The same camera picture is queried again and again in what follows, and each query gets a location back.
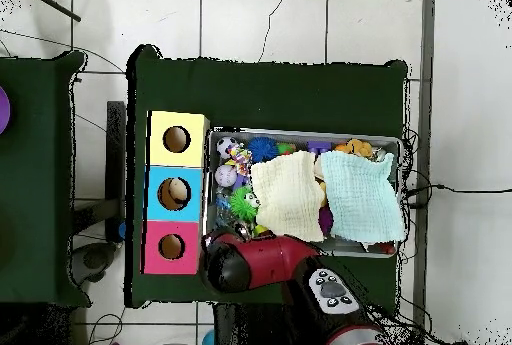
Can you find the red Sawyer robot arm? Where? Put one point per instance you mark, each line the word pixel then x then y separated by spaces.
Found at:
pixel 264 259

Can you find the shallow metal mesh bin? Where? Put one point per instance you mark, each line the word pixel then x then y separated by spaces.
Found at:
pixel 300 134

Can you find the wooden box with three holes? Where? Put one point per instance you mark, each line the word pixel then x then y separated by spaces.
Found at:
pixel 160 157

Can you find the blue spiky ball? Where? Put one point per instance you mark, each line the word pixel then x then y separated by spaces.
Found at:
pixel 262 149

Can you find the white baseball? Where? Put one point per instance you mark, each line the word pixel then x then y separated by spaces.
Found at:
pixel 226 176

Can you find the green spiky toy with eyes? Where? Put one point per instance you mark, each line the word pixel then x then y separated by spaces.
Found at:
pixel 242 205

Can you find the cream waffle cloth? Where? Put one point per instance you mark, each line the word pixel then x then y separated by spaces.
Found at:
pixel 288 197

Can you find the small soccer ball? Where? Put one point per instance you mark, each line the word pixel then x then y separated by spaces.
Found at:
pixel 224 147

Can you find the crumpled clear plastic bottle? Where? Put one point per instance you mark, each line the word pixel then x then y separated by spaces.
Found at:
pixel 222 203

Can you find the dark green table cloth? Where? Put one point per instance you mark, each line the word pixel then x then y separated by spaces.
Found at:
pixel 36 181
pixel 260 93

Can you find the purple rubber toy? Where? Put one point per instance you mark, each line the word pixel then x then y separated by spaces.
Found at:
pixel 326 219

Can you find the orange plush toy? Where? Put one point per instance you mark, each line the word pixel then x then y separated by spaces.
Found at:
pixel 356 147

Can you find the light blue waffle cloth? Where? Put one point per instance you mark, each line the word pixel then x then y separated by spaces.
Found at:
pixel 360 201

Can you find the grey round base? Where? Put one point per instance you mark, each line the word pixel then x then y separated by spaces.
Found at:
pixel 94 259

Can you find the dark rod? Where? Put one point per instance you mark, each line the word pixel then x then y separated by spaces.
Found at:
pixel 60 11

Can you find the purple round disc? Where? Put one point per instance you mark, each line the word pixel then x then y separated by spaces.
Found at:
pixel 4 111

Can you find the black post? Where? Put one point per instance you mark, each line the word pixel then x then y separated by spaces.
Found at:
pixel 116 161

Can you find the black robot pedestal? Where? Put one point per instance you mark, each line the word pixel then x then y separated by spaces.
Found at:
pixel 240 329

